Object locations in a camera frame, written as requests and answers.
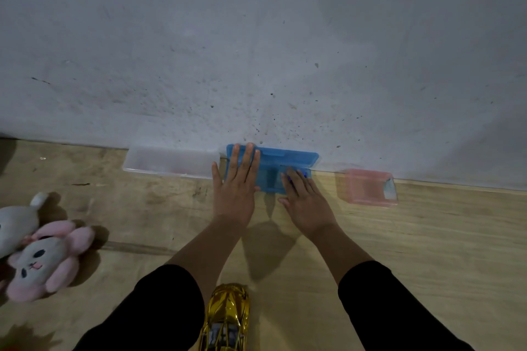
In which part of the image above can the person's right forearm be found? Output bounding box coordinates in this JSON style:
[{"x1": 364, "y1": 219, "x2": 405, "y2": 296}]
[{"x1": 308, "y1": 223, "x2": 475, "y2": 351}]

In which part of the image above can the gold toy car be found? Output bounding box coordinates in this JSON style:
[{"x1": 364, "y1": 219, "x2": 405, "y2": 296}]
[{"x1": 198, "y1": 283, "x2": 251, "y2": 351}]

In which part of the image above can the white plush toy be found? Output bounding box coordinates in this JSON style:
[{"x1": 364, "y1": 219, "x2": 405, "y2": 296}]
[{"x1": 0, "y1": 192, "x2": 49, "y2": 259}]

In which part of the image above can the person's left hand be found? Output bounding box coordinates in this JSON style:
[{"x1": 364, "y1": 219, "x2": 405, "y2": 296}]
[{"x1": 211, "y1": 142, "x2": 262, "y2": 229}]

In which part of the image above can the person's left forearm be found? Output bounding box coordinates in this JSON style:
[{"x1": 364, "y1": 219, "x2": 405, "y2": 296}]
[{"x1": 73, "y1": 217, "x2": 247, "y2": 351}]

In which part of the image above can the pink bunny plush toy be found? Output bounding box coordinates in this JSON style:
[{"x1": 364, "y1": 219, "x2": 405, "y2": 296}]
[{"x1": 5, "y1": 219, "x2": 96, "y2": 303}]

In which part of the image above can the clear white plastic box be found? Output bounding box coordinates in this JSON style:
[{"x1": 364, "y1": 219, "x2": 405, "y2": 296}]
[{"x1": 122, "y1": 144, "x2": 221, "y2": 179}]

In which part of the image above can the person's right hand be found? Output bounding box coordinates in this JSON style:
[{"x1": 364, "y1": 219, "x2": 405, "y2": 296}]
[{"x1": 277, "y1": 169, "x2": 339, "y2": 241}]

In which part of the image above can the pink translucent plastic box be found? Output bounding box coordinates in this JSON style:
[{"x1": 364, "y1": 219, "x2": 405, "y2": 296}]
[{"x1": 337, "y1": 169, "x2": 398, "y2": 207}]

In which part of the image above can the blue translucent plastic box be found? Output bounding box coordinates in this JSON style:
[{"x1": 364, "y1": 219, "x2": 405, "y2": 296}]
[{"x1": 224, "y1": 143, "x2": 320, "y2": 195}]

